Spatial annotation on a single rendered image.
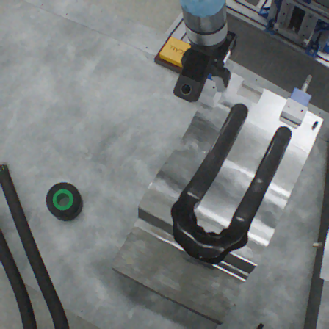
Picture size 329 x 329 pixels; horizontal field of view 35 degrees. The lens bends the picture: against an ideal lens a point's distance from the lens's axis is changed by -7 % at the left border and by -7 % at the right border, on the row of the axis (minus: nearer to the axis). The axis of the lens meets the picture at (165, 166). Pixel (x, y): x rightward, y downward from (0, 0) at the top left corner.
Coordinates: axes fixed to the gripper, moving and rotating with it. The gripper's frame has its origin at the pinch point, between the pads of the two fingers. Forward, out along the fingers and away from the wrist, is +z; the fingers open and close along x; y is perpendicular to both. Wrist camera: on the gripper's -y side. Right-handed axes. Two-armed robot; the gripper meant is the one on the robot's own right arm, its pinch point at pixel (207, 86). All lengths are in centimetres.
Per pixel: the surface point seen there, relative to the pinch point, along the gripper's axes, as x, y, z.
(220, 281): -20.2, -34.1, 8.0
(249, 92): -6.8, 6.7, 9.3
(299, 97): -18.2, 9.7, 6.4
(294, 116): -18.8, 4.1, 4.8
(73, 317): 25, -66, 89
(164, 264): -8.4, -35.9, 6.9
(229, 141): -8.2, -6.9, 6.8
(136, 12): 68, 58, 93
